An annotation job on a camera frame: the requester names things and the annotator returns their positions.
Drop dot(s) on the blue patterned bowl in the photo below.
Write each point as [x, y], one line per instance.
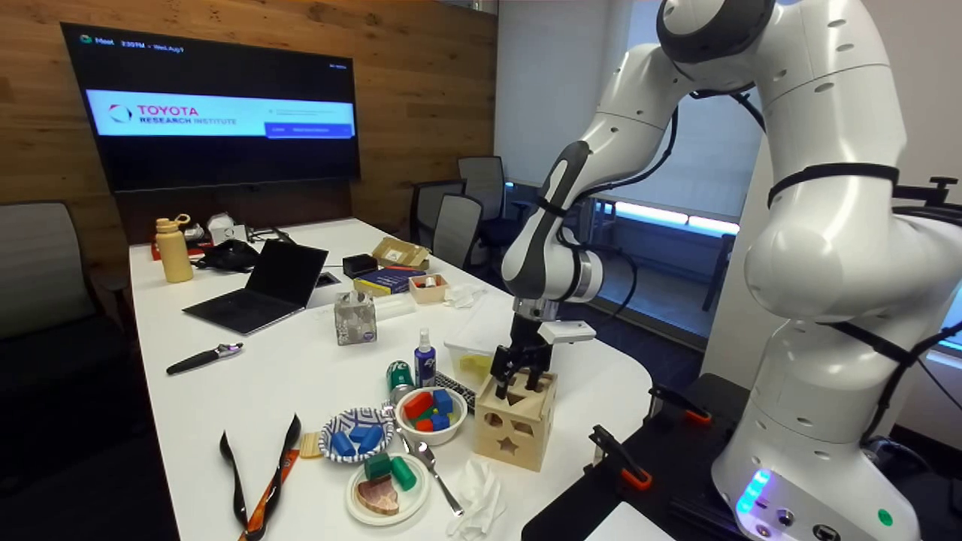
[357, 437]

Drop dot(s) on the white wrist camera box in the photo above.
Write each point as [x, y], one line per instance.
[565, 333]

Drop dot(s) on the yellow water bottle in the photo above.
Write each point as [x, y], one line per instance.
[174, 248]

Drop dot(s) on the small blue spray bottle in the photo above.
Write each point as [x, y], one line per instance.
[425, 358]

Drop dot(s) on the wooden shape sorter box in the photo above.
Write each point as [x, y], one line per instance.
[515, 426]

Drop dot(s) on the small wooden tray box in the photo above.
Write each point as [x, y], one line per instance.
[429, 290]

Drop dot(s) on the green can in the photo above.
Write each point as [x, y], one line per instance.
[399, 377]

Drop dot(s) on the wall mounted television screen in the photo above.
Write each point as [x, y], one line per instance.
[174, 111]

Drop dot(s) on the blue flat box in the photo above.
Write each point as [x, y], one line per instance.
[394, 280]

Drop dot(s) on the black orange clamp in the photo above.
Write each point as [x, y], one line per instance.
[629, 472]
[694, 414]

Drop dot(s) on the white plate with food toys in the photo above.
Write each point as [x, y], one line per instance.
[388, 496]

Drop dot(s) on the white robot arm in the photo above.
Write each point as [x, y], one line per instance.
[858, 280]

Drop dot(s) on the white crumpled tissue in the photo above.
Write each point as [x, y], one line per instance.
[482, 503]

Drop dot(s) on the metal fork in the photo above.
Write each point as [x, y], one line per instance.
[429, 457]

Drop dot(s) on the black small box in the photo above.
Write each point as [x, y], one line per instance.
[359, 265]

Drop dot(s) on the grey office chair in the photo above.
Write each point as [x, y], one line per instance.
[454, 234]
[485, 181]
[44, 277]

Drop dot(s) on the black marker pen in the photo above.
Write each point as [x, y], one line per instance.
[193, 361]

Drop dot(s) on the white bowl with red blocks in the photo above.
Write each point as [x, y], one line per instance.
[430, 416]

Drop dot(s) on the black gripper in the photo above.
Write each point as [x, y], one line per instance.
[525, 353]

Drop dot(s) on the grey speckled cube container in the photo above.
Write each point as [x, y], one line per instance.
[357, 321]

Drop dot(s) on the black laptop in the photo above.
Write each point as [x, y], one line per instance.
[278, 285]

